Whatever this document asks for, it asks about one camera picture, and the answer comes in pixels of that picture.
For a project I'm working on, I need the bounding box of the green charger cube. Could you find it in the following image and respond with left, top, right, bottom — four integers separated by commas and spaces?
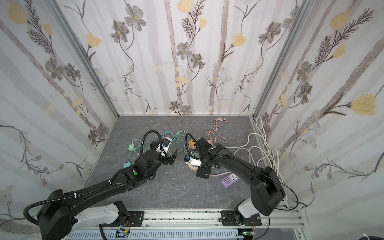
127, 144, 137, 152

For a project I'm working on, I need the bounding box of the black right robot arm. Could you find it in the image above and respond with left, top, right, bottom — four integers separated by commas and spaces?
196, 138, 286, 226

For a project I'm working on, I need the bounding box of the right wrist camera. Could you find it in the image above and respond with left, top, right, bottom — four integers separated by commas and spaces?
184, 156, 202, 167

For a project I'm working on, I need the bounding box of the pink round power strip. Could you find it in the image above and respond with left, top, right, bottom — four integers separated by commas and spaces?
187, 163, 199, 172

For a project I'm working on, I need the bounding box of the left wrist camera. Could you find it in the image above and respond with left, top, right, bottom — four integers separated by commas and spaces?
150, 137, 172, 157

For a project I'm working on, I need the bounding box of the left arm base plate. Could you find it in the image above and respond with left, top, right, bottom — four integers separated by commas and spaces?
119, 211, 145, 228

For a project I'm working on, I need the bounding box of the purple power strip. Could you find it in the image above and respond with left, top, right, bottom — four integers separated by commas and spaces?
221, 174, 240, 189

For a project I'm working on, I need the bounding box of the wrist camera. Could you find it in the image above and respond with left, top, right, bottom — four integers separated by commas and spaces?
150, 137, 172, 157
184, 156, 202, 167

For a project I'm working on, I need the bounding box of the light green multi-head cable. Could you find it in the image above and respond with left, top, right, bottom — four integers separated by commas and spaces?
128, 130, 190, 160

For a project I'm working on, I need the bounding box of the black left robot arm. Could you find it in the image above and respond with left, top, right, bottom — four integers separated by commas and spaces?
23, 149, 177, 240

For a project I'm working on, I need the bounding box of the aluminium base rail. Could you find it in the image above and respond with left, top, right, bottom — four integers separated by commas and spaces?
66, 209, 310, 240

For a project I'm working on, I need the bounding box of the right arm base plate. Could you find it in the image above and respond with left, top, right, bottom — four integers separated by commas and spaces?
219, 210, 262, 227

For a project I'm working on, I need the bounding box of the white power cord bundle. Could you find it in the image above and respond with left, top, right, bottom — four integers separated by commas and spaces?
224, 116, 289, 208

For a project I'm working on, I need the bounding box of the pink multi-head cable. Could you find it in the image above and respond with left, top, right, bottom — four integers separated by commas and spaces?
204, 117, 229, 144

